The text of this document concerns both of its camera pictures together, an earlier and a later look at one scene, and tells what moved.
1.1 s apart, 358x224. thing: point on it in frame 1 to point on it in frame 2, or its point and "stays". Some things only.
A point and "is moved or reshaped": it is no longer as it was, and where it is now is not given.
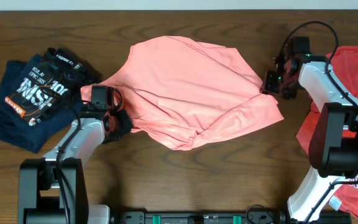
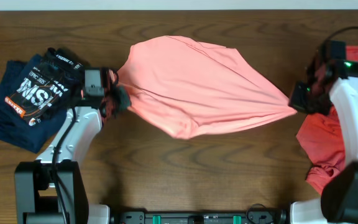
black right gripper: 267,86 to 295,101
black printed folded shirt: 51,85 stays
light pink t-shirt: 189,91 is moved or reshaped
